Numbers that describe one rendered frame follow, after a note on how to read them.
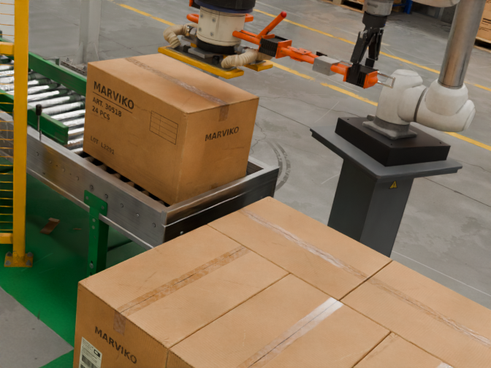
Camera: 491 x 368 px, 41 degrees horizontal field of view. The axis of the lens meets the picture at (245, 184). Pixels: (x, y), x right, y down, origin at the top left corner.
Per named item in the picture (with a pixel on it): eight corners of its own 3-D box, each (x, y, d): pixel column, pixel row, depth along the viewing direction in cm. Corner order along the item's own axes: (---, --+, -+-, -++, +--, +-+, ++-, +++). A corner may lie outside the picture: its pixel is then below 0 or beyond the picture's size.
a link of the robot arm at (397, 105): (381, 110, 299) (394, 63, 290) (419, 122, 291) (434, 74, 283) (369, 116, 285) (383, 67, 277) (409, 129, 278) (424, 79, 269)
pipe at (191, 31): (161, 41, 249) (163, 27, 246) (203, 35, 268) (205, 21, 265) (232, 69, 233) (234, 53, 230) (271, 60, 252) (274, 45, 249)
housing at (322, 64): (310, 70, 225) (313, 57, 223) (321, 67, 230) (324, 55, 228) (328, 76, 221) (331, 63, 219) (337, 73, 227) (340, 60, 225)
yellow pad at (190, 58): (157, 52, 249) (158, 39, 247) (174, 49, 256) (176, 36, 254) (227, 79, 233) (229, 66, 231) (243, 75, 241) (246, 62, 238)
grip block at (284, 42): (256, 52, 234) (259, 36, 231) (271, 49, 241) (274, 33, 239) (275, 59, 230) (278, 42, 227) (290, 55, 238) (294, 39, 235)
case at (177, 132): (82, 150, 286) (87, 62, 269) (152, 133, 315) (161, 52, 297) (175, 209, 254) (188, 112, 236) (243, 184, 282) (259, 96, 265)
